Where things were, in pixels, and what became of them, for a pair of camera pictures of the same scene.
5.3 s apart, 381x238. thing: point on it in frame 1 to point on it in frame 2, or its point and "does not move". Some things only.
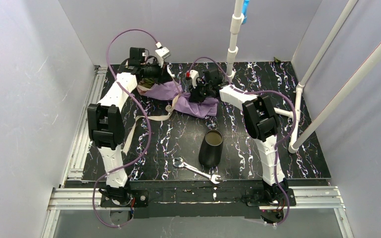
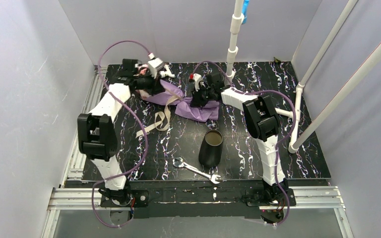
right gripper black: [197, 90] does not move
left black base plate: [136, 199] does not move
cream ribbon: [169, 108] to [164, 119]
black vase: [211, 149] does not move
